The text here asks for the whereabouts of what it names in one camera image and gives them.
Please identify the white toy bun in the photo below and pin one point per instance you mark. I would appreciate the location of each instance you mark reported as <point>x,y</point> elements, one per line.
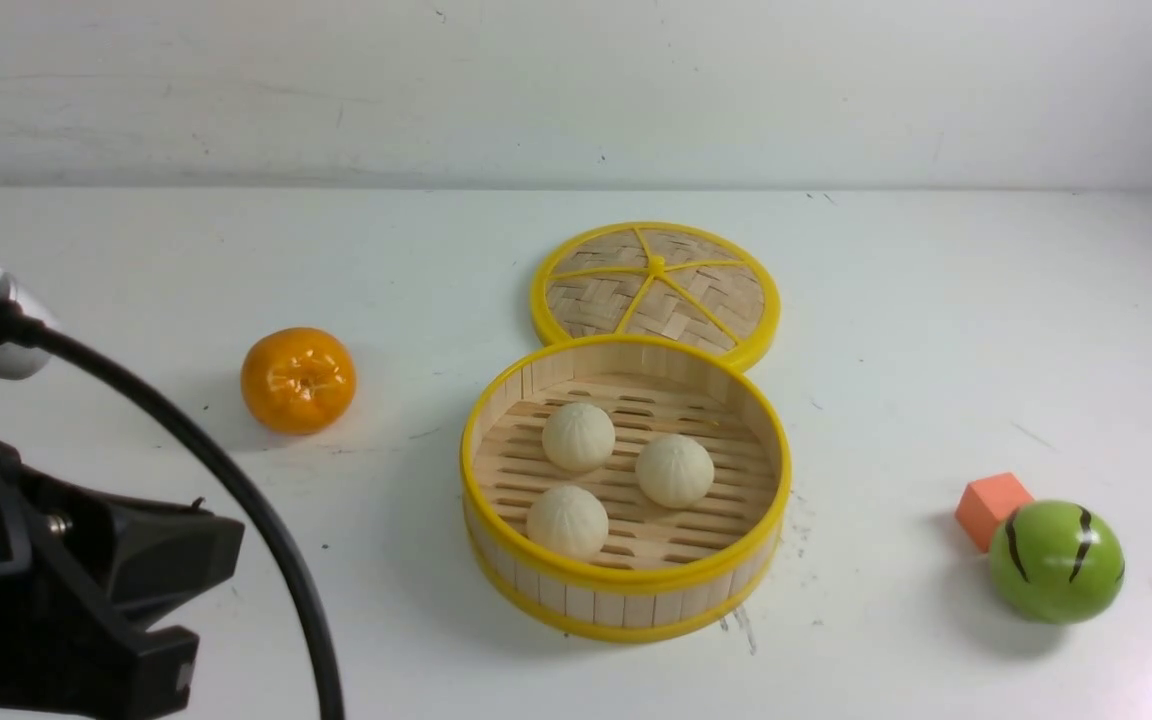
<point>674,471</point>
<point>569,520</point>
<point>578,437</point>

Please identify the yellow woven steamer lid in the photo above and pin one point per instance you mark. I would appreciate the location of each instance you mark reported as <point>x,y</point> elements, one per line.
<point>657,279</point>

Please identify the orange foam cube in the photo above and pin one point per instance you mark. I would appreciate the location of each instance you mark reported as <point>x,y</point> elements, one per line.
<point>985,505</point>

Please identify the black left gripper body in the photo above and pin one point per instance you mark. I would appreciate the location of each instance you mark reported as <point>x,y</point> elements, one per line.
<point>84,579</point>

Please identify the green striped toy melon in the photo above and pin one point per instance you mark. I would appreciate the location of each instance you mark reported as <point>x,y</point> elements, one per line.
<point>1056,562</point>

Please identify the orange toy tangerine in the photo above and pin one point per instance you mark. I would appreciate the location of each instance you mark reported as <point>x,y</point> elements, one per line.
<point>298,381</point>

